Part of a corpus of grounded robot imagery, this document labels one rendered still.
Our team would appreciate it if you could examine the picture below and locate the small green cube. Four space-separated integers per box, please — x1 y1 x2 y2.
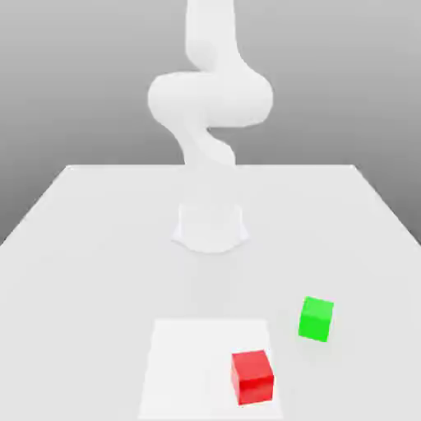
298 295 335 344

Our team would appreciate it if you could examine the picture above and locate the small red cube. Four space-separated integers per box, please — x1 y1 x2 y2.
230 349 275 406

